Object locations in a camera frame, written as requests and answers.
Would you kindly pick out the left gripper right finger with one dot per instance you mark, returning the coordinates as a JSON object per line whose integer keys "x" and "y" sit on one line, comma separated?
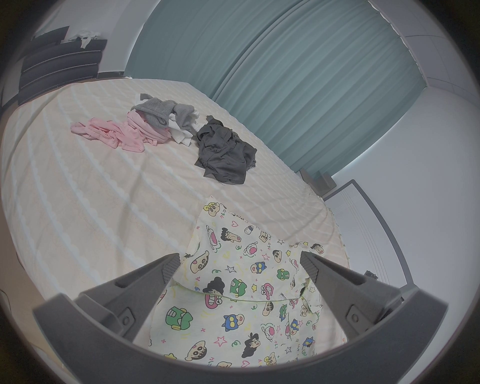
{"x": 337, "y": 296}

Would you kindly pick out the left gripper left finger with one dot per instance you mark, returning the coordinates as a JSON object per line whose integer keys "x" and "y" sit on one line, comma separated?
{"x": 142, "y": 292}

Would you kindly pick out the white printed pyjama top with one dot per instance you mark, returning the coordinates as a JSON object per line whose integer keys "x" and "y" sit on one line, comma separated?
{"x": 243, "y": 300}

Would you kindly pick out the grey bedside table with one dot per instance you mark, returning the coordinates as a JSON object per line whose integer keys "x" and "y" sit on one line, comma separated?
{"x": 322, "y": 182}

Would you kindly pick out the bed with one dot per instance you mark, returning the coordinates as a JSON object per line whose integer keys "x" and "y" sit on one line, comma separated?
{"x": 93, "y": 187}

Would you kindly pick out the black garment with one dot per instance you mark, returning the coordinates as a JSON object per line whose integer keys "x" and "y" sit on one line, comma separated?
{"x": 225, "y": 157}

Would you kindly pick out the pink garment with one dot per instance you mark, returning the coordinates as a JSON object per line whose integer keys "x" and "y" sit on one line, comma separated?
{"x": 127, "y": 135}

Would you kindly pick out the white garment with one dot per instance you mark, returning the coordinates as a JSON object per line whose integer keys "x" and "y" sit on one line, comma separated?
{"x": 183, "y": 135}

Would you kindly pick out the grey garment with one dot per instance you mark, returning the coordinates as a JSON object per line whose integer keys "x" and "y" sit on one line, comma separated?
{"x": 157, "y": 108}

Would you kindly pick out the blue-green curtain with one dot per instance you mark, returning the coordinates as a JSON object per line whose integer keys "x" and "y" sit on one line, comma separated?
{"x": 187, "y": 48}
{"x": 318, "y": 93}

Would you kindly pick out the dark grey chest of drawers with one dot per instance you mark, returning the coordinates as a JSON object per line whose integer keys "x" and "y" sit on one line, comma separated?
{"x": 60, "y": 63}

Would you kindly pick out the white crumpled cloth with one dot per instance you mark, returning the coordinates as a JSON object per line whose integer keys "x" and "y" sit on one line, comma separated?
{"x": 84, "y": 36}

